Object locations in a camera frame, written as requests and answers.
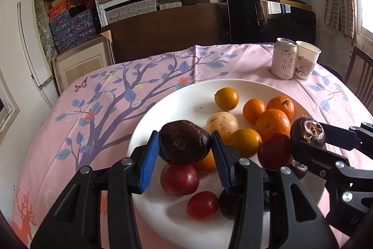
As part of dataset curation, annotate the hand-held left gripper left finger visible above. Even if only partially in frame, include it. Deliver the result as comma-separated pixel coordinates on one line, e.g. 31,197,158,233
31,130,161,249

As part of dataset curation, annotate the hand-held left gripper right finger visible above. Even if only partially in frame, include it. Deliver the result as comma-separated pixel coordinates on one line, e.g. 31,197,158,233
210,130,340,249

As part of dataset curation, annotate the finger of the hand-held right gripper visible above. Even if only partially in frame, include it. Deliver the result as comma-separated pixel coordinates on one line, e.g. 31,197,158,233
319,121,373,156
292,140,373,209

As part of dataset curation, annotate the small smooth orange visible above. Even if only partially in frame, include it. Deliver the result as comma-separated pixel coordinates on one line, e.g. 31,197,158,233
214,87,240,110
230,128,262,158
243,98,266,124
192,150,217,174

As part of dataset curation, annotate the dark purple round fruit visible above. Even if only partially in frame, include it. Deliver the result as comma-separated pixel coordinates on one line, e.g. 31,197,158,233
290,161,308,180
290,117,326,147
159,120,211,165
218,189,237,220

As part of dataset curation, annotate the red round fruit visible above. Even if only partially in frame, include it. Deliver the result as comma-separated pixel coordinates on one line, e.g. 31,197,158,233
257,133,293,171
160,163,200,196

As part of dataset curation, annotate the red cherry tomato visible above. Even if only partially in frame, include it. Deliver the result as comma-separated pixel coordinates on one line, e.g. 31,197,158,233
186,191,219,221

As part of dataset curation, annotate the bumpy mandarin orange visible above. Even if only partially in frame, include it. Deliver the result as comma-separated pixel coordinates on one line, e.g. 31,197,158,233
266,95,295,121
255,109,291,141

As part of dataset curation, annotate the white oval plate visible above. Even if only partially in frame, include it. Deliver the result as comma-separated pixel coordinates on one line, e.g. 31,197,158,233
127,79,331,249

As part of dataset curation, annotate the pale yellow round fruit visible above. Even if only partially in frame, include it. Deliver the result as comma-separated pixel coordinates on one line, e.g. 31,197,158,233
206,111,238,139

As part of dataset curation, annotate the pink floral tablecloth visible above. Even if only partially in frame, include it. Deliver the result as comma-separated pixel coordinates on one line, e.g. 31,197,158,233
12,43,373,249

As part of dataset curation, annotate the dark wooden chair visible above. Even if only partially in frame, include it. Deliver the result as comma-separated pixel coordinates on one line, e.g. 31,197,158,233
344,46,373,109

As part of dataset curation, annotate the white paper cup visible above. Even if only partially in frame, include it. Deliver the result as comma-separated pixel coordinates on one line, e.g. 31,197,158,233
294,41,321,80

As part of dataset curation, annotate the white drink can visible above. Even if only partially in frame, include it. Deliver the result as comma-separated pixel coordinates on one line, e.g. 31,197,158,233
271,38,298,80

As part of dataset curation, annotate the black glossy panel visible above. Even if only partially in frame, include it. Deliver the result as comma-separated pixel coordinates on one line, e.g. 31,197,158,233
227,0,317,45

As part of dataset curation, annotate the brown wooden board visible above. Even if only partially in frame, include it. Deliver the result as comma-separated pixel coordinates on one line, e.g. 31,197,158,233
100,2,231,64

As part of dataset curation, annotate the stack of blue patterned boxes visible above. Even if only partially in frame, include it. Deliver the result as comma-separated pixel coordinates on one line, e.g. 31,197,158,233
48,1,98,54

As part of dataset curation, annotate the white flat board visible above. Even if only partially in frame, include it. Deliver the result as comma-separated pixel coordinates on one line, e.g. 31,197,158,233
17,0,54,109

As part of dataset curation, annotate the green marbled board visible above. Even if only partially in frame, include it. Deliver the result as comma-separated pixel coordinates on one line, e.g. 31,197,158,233
33,0,59,58

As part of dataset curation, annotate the wooden picture frame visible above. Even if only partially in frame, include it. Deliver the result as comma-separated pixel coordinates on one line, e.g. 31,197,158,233
52,30,115,95

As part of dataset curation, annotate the white window frame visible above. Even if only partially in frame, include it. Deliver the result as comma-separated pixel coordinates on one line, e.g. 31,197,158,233
0,74,21,144

